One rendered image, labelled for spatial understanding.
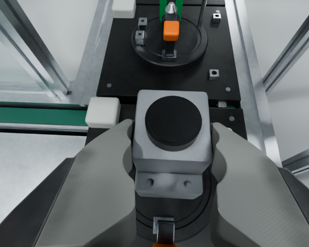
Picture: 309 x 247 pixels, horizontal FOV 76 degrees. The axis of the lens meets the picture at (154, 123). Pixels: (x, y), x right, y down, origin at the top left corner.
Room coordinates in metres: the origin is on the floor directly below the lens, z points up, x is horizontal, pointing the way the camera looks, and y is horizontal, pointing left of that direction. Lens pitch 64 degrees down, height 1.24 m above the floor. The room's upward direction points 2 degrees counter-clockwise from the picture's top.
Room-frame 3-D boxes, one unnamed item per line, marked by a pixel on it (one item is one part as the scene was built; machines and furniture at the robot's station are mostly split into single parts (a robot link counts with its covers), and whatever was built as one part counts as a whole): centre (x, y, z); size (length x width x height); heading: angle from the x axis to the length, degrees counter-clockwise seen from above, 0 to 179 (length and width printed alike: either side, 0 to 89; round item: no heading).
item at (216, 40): (0.30, -0.03, 1.01); 0.24 x 0.24 x 0.13; 85
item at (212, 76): (0.22, -0.10, 0.98); 0.02 x 0.02 x 0.01; 85
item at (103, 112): (0.15, 0.08, 0.97); 0.05 x 0.05 x 0.04; 85
